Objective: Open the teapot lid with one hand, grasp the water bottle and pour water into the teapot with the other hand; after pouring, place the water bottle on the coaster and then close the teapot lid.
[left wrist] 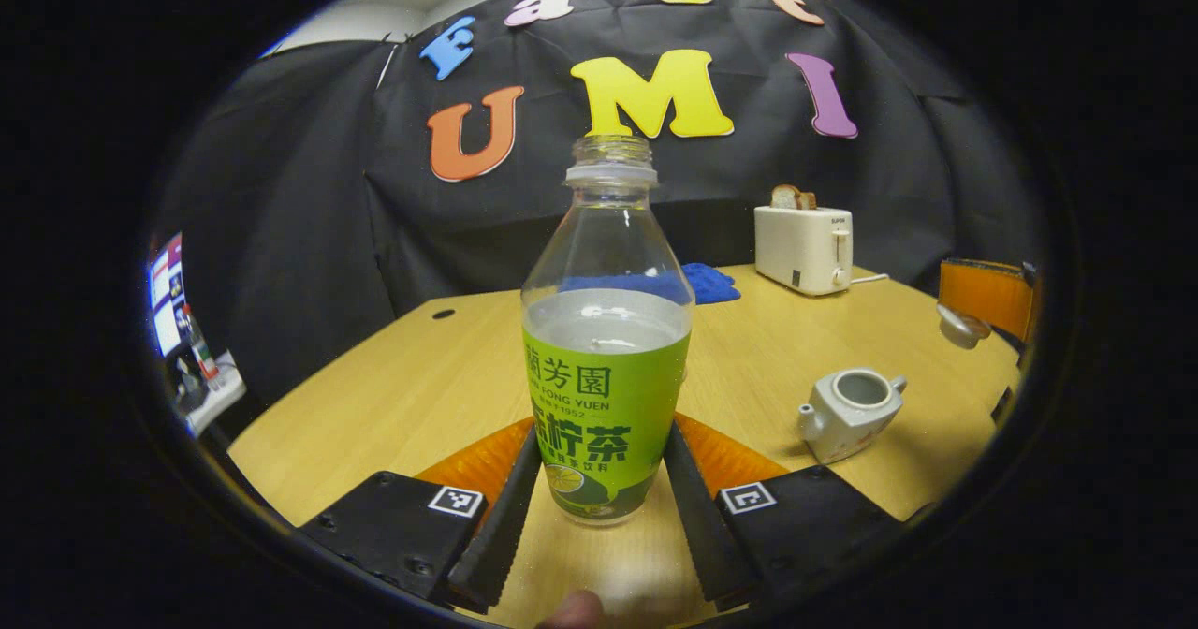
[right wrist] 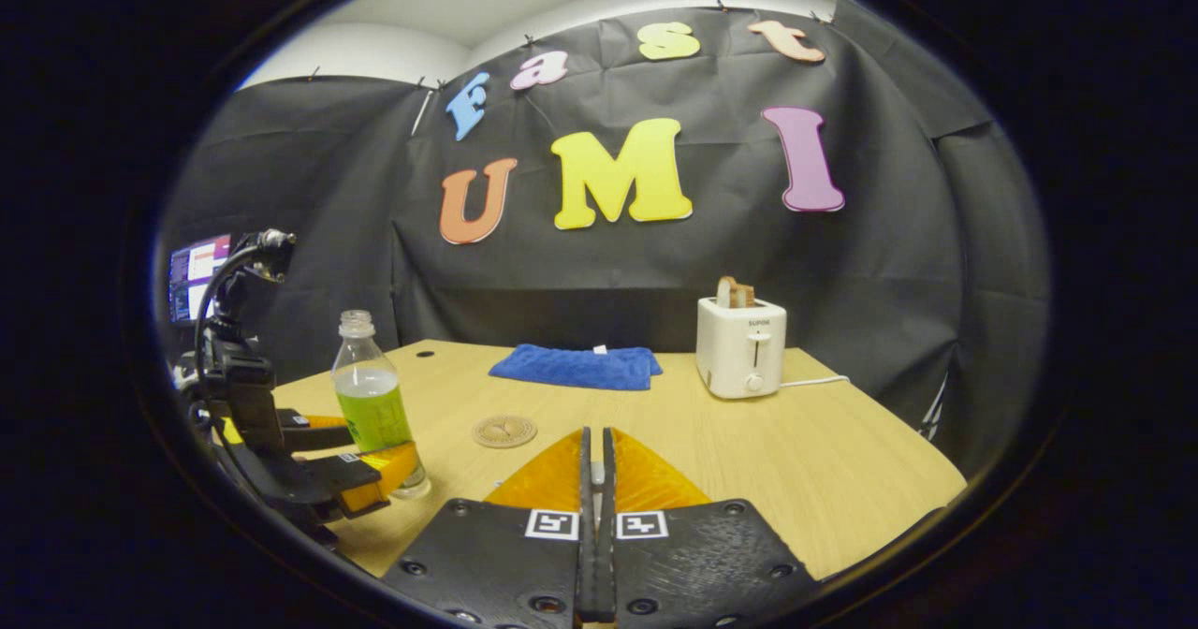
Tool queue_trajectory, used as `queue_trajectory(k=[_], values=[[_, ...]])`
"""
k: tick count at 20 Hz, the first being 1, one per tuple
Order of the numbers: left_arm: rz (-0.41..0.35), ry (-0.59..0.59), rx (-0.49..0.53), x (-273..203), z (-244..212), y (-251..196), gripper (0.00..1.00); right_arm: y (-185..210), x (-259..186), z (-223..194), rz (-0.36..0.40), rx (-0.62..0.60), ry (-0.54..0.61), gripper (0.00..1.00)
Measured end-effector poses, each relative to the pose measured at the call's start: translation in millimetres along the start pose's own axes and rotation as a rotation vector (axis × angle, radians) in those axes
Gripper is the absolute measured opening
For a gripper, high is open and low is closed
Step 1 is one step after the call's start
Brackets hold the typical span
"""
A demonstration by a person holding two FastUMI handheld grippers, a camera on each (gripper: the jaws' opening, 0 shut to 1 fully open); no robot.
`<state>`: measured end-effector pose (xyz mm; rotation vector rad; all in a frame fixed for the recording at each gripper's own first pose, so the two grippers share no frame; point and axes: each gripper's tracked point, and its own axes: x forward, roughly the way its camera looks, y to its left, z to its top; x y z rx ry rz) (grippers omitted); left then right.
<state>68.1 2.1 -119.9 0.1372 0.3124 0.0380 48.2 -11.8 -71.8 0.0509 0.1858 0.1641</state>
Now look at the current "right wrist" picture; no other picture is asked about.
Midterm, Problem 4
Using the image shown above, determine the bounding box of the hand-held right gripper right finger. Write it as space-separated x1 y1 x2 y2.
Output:
599 426 825 629

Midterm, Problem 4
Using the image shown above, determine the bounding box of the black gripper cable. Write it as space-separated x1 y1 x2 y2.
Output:
194 228 299 358

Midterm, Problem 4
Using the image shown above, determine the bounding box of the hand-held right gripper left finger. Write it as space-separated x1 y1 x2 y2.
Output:
382 426 595 629

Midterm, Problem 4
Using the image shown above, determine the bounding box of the white toaster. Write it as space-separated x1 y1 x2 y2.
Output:
695 296 789 400

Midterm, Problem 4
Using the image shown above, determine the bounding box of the blue folded towel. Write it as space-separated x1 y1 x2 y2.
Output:
489 344 664 392

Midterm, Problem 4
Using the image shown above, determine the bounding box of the computer monitor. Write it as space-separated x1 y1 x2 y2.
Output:
168 233 233 323

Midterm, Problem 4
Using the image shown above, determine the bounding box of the green label water bottle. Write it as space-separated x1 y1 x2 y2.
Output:
330 309 431 501

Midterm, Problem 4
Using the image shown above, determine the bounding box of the round wooden coaster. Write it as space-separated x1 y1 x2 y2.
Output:
472 415 538 449

